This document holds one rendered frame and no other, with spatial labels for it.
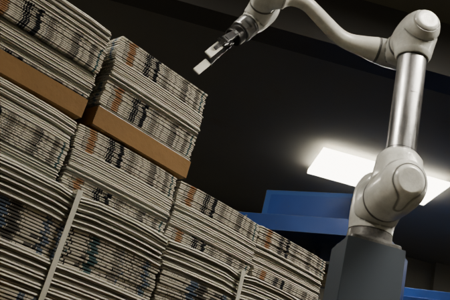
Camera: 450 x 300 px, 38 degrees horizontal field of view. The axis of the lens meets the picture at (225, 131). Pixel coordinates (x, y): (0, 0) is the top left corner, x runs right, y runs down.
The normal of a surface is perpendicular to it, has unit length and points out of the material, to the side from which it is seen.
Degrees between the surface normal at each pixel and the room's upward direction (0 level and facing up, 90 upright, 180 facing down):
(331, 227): 90
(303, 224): 90
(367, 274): 90
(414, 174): 97
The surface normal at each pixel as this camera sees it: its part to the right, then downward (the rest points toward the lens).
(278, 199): -0.45, -0.47
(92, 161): 0.69, -0.15
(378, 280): 0.12, -0.39
